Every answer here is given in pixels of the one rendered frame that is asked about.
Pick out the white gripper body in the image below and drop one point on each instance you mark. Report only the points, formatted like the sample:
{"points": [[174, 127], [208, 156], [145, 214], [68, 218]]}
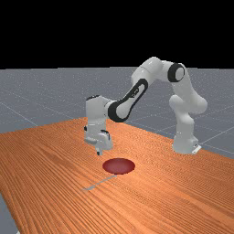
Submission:
{"points": [[98, 137]]}

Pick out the red plate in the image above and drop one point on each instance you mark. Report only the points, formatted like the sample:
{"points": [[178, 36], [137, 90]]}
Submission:
{"points": [[119, 166]]}

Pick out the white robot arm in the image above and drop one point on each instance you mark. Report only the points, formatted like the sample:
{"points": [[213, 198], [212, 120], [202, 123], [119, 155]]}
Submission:
{"points": [[182, 100]]}

